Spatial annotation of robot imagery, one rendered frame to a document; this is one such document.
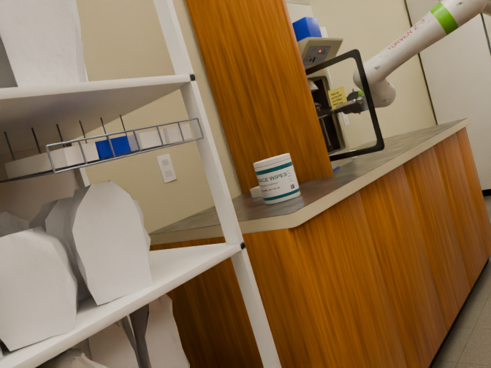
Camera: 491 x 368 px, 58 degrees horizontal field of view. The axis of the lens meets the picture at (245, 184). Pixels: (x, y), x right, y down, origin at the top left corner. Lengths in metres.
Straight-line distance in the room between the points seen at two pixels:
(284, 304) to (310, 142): 0.76
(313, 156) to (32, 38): 1.21
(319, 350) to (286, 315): 0.13
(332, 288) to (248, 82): 1.00
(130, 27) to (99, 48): 0.20
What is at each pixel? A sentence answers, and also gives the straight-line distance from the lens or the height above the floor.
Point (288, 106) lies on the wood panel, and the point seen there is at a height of 1.26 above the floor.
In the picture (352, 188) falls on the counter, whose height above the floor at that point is 0.92.
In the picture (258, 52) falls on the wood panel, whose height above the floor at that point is 1.52.
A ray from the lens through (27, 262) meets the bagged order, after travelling 0.87.
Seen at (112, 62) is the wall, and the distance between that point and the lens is 1.87.
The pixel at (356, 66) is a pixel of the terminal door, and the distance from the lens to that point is 1.78.
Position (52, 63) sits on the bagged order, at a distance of 0.98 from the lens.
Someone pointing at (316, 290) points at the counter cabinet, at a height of 0.69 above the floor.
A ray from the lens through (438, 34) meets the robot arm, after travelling 1.85.
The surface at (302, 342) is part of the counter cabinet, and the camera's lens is 1.38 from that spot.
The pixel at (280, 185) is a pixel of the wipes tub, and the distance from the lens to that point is 1.47.
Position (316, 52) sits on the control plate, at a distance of 2.01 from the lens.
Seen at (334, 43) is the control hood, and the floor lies 1.49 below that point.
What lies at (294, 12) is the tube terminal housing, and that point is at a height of 1.67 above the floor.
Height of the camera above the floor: 1.14
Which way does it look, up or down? 4 degrees down
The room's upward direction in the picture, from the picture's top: 16 degrees counter-clockwise
